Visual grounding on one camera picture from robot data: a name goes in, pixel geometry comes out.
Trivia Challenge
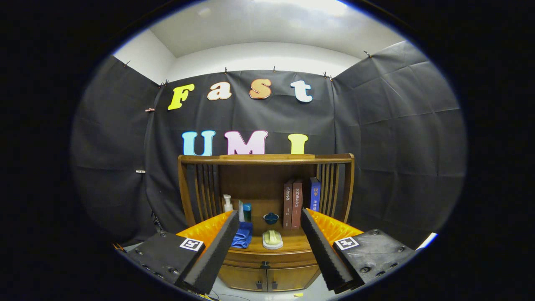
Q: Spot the wooden countertop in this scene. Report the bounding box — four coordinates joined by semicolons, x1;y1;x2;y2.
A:
228;221;310;253

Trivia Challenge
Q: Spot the blue folded towel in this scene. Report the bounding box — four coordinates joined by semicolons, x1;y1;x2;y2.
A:
231;222;253;249

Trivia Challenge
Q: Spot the wooden cabinet door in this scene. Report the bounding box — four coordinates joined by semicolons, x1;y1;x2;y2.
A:
267;264;321;292
217;264;268;292

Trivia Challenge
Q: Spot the wooden cabinet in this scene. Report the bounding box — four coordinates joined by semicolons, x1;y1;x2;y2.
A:
178;153;355;292

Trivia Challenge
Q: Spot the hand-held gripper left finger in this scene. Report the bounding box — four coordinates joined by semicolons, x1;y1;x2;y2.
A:
118;210;240;295

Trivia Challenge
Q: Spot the blue book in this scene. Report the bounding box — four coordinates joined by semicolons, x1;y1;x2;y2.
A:
310;177;321;213

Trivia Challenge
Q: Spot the dark brown book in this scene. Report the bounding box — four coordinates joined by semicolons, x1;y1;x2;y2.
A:
283;180;294;230

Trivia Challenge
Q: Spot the black backdrop cloth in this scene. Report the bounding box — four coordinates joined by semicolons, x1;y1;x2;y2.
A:
70;41;466;249

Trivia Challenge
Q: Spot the black floor cable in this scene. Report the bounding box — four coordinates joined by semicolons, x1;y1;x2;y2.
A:
207;292;251;301

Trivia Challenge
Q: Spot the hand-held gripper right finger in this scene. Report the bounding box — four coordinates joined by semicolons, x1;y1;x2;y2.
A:
301;208;418;294

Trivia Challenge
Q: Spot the wooden drawer with black knob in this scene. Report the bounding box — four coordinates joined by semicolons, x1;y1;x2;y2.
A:
224;250;319;269

